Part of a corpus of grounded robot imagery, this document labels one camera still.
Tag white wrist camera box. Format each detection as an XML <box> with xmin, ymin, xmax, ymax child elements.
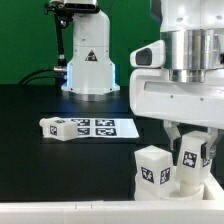
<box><xmin>130</xmin><ymin>40</ymin><xmax>166</xmax><ymax>68</ymax></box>

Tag white L-shaped obstacle fence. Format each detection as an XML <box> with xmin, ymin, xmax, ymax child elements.
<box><xmin>0</xmin><ymin>174</ymin><xmax>224</xmax><ymax>224</ymax></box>

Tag black cables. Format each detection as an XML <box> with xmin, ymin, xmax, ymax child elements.
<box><xmin>17</xmin><ymin>66</ymin><xmax>68</xmax><ymax>87</ymax></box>

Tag white marker sheet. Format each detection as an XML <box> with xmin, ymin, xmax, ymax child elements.
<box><xmin>70</xmin><ymin>118</ymin><xmax>139</xmax><ymax>138</ymax></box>

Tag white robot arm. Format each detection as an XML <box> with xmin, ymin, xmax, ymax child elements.
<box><xmin>63</xmin><ymin>0</ymin><xmax>224</xmax><ymax>158</ymax></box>

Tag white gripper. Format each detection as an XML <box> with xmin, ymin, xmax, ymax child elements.
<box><xmin>129</xmin><ymin>69</ymin><xmax>224</xmax><ymax>159</ymax></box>

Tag white round stool seat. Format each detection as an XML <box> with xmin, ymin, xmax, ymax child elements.
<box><xmin>134</xmin><ymin>166</ymin><xmax>204</xmax><ymax>201</ymax></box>

